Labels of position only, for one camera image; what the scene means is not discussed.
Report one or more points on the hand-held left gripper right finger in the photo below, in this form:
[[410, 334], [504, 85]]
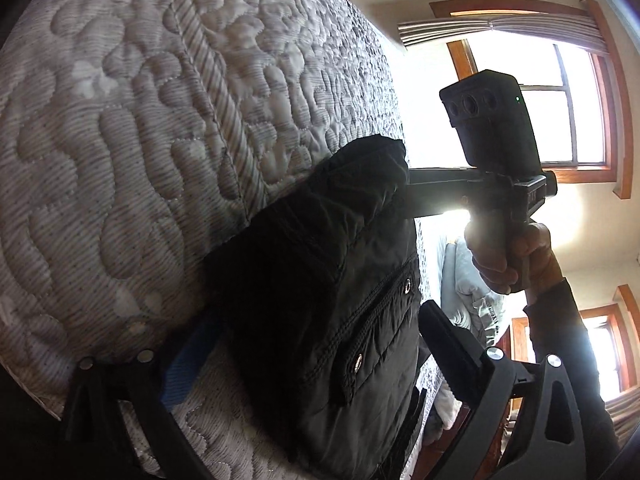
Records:
[[450, 350]]

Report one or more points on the large wooden framed window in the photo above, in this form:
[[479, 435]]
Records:
[[575, 120]]

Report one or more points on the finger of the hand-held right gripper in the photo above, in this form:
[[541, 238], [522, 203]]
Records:
[[440, 192]]

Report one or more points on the grey curtain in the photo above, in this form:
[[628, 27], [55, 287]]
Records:
[[625, 415], [500, 25]]

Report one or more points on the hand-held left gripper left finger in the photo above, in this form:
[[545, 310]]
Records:
[[182, 365]]

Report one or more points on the small wooden framed window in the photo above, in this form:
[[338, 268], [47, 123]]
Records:
[[600, 340]]

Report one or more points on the grey quilted bedspread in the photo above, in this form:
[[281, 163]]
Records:
[[125, 135]]

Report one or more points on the light blue folded duvet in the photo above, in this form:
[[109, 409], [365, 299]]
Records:
[[465, 285]]

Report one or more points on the person's right hand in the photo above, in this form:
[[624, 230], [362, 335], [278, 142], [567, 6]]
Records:
[[535, 260]]

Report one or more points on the person's right forearm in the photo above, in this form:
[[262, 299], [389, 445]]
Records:
[[565, 330]]

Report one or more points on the black quilted jacket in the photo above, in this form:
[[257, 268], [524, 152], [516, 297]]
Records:
[[325, 285]]

